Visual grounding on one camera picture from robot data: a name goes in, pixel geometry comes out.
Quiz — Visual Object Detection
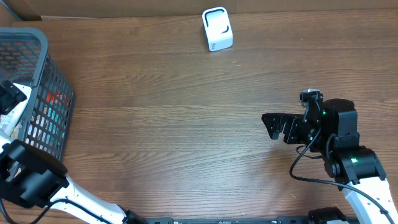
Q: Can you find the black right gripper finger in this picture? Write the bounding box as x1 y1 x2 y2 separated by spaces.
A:
267 123 285 140
262 113 287 129

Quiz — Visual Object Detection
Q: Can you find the white cosmetic tube gold cap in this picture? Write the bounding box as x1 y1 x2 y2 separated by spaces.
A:
1 83 32 136

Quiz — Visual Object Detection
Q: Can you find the white barcode scanner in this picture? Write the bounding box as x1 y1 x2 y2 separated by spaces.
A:
201 6 233 52

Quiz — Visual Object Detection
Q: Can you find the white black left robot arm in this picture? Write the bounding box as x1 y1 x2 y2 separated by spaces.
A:
1 133 145 223

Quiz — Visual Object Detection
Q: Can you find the grey plastic mesh basket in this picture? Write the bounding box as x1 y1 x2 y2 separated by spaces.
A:
1 27 75 160

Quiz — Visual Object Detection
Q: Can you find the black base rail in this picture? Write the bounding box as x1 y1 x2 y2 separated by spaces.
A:
144 216 315 224

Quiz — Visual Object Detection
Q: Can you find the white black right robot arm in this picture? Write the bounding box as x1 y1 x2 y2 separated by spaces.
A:
262 96 397 223

